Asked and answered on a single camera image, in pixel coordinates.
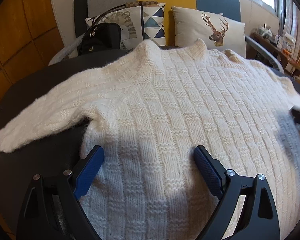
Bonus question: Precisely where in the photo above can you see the wooden side table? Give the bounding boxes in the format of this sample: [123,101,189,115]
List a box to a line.
[250,25,300,83]

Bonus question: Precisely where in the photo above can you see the deer print cushion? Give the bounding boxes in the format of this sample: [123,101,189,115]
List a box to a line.
[172,7,246,57]

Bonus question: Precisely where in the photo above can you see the triangle pattern cushion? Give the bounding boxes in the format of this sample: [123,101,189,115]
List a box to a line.
[98,3,166,50]

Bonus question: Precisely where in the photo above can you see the grey yellow blue sofa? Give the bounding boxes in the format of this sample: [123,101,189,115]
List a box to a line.
[51,0,282,70]

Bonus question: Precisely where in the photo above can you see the black leather handbag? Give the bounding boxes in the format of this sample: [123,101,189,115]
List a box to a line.
[77,23,121,55]

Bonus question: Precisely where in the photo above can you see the cream knitted sweater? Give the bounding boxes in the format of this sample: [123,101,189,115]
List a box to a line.
[0,40,300,239]

